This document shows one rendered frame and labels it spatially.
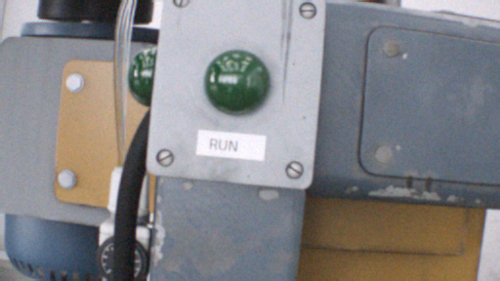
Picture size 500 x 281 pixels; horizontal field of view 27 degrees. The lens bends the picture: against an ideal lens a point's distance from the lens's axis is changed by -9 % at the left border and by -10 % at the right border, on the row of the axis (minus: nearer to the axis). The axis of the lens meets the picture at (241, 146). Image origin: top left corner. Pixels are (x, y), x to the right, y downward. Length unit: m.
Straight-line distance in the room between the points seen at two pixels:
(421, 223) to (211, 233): 0.29
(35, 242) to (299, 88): 0.54
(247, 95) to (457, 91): 0.13
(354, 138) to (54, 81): 0.45
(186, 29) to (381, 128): 0.12
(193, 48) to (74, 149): 0.45
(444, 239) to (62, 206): 0.35
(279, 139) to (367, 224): 0.31
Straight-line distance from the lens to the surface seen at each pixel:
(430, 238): 0.81
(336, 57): 0.55
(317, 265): 0.85
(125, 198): 0.57
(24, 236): 1.01
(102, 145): 0.94
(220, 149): 0.50
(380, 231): 0.80
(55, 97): 0.95
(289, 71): 0.50
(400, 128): 0.55
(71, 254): 0.99
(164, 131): 0.50
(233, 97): 0.49
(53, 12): 1.01
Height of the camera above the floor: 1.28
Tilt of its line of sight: 3 degrees down
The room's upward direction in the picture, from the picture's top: 5 degrees clockwise
